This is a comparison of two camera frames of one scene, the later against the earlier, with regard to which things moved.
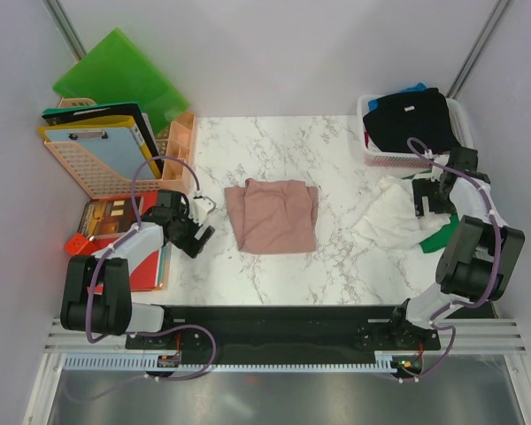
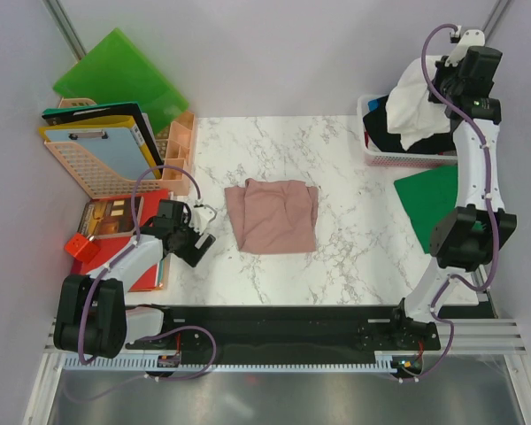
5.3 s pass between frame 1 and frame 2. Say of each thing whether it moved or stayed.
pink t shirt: stayed
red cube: stayed
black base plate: stayed
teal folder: stayed
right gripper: moved
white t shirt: moved
